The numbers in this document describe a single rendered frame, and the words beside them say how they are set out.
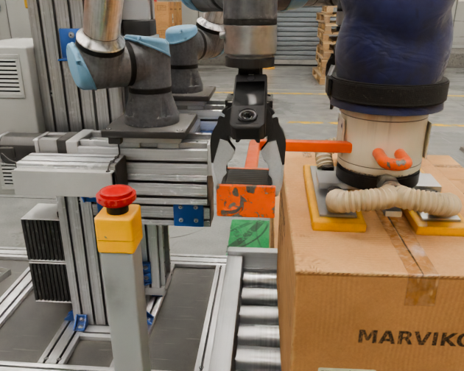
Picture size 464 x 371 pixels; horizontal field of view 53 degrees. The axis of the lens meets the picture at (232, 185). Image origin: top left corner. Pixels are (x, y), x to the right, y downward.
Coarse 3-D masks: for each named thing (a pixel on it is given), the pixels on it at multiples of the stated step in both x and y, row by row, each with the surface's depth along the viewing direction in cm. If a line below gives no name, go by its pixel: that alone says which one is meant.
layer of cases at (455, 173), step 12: (288, 156) 263; (300, 156) 263; (312, 156) 263; (336, 156) 263; (432, 156) 263; (444, 156) 263; (444, 168) 244; (456, 168) 244; (456, 180) 227; (276, 204) 201; (276, 216) 189; (276, 228) 179; (276, 240) 171
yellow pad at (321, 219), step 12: (312, 168) 114; (324, 168) 108; (336, 168) 114; (312, 180) 108; (312, 192) 101; (324, 192) 100; (312, 204) 95; (324, 204) 94; (312, 216) 90; (324, 216) 90; (336, 216) 89; (348, 216) 89; (360, 216) 90; (312, 228) 88; (324, 228) 88; (336, 228) 88; (348, 228) 87; (360, 228) 87
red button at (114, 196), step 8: (120, 184) 86; (104, 192) 82; (112, 192) 82; (120, 192) 82; (128, 192) 82; (96, 200) 82; (104, 200) 81; (112, 200) 81; (120, 200) 81; (128, 200) 82; (112, 208) 83; (120, 208) 83; (128, 208) 85
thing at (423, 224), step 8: (440, 192) 101; (408, 216) 92; (416, 216) 90; (424, 216) 89; (432, 216) 89; (456, 216) 88; (416, 224) 87; (424, 224) 87; (432, 224) 87; (440, 224) 87; (448, 224) 87; (456, 224) 87; (416, 232) 87; (424, 232) 86; (432, 232) 86; (440, 232) 86; (448, 232) 86; (456, 232) 86
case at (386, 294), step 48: (288, 192) 106; (288, 240) 94; (336, 240) 85; (384, 240) 85; (432, 240) 85; (288, 288) 91; (336, 288) 76; (384, 288) 75; (432, 288) 75; (288, 336) 88; (336, 336) 79; (384, 336) 79; (432, 336) 78
